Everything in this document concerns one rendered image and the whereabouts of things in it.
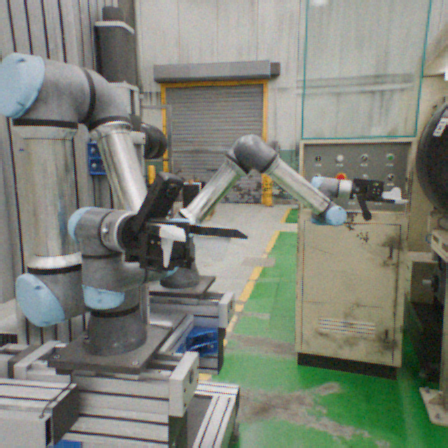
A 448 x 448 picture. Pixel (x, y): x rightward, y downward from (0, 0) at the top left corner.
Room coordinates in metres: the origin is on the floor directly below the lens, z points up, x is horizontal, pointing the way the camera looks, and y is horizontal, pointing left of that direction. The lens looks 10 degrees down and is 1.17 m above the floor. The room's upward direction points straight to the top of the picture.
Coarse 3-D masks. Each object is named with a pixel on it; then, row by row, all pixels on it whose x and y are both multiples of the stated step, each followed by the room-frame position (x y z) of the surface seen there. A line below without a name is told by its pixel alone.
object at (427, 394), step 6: (420, 390) 1.94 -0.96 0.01; (426, 390) 1.92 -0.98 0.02; (432, 390) 1.94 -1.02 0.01; (438, 390) 1.94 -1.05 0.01; (426, 396) 1.89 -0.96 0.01; (432, 396) 1.89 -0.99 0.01; (426, 402) 1.84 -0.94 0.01; (426, 408) 1.80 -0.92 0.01; (432, 408) 1.80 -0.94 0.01; (438, 408) 1.80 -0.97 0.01; (432, 414) 1.75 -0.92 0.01; (438, 414) 1.72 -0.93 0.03; (444, 414) 1.76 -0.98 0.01; (432, 420) 1.71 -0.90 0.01; (438, 420) 1.71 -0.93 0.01; (444, 420) 1.71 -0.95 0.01
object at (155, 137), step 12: (144, 108) 5.93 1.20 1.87; (168, 108) 5.85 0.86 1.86; (168, 120) 5.85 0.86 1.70; (144, 132) 4.84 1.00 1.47; (156, 132) 5.54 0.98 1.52; (168, 132) 5.85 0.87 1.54; (144, 144) 4.82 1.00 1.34; (156, 144) 5.22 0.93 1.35; (144, 156) 5.17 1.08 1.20; (156, 156) 5.58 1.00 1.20; (168, 216) 5.86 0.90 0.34
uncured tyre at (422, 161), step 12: (444, 108) 1.51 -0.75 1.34; (432, 120) 1.58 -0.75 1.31; (432, 132) 1.49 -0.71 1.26; (444, 132) 1.45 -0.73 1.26; (420, 144) 1.62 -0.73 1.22; (432, 144) 1.47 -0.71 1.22; (444, 144) 1.44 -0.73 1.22; (420, 156) 1.58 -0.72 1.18; (432, 156) 1.47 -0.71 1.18; (444, 156) 1.44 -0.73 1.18; (420, 168) 1.57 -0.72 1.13; (432, 168) 1.47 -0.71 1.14; (444, 168) 1.44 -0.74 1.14; (420, 180) 1.62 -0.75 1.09; (432, 180) 1.47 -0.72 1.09; (444, 180) 1.44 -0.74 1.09; (432, 192) 1.49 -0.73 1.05; (444, 192) 1.44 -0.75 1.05; (444, 204) 1.46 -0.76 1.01
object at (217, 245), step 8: (200, 232) 0.66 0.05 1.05; (208, 232) 0.66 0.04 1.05; (216, 232) 0.66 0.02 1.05; (224, 232) 0.66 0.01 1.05; (232, 232) 0.66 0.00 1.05; (240, 232) 0.65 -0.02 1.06; (200, 240) 0.67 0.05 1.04; (208, 240) 0.67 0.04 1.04; (216, 240) 0.67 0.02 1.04; (224, 240) 0.67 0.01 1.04; (208, 248) 0.67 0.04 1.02; (216, 248) 0.67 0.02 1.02; (224, 248) 0.66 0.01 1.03; (216, 256) 0.67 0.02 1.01
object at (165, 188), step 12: (156, 180) 0.66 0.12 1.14; (168, 180) 0.66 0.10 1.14; (180, 180) 0.68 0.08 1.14; (156, 192) 0.66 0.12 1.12; (168, 192) 0.67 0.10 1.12; (144, 204) 0.67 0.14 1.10; (156, 204) 0.67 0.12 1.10; (168, 204) 0.69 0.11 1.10; (144, 216) 0.67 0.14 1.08; (156, 216) 0.68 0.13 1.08; (144, 228) 0.68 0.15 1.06
